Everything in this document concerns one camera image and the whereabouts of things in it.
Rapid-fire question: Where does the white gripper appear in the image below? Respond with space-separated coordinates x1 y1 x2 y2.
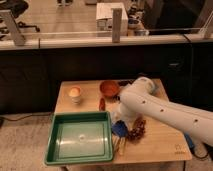
115 104 140 129

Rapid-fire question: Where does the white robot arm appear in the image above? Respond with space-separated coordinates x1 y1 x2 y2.
119 77 213 147

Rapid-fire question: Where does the green plastic tray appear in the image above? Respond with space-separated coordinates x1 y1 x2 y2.
45 111 114 166

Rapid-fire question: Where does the red toy pepper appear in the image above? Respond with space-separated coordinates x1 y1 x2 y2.
99 98 105 111

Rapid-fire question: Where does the brown grape bunch toy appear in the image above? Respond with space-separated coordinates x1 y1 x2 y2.
127 120 146 142

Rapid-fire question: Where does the orange bowl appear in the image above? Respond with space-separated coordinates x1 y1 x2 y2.
99 80 120 98

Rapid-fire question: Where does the yellow banana toy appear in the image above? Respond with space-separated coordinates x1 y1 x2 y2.
113 136 126 155

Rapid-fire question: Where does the wooden table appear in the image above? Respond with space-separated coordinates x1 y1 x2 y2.
55 81 192 165

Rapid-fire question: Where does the white cup with yellow inside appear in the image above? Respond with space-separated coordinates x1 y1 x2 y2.
68 86 81 103

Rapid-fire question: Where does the blue tool on table edge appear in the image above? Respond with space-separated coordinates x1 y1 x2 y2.
184 134 195 149

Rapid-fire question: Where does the white cardboard box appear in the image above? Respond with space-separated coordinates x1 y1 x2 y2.
96 2 128 35

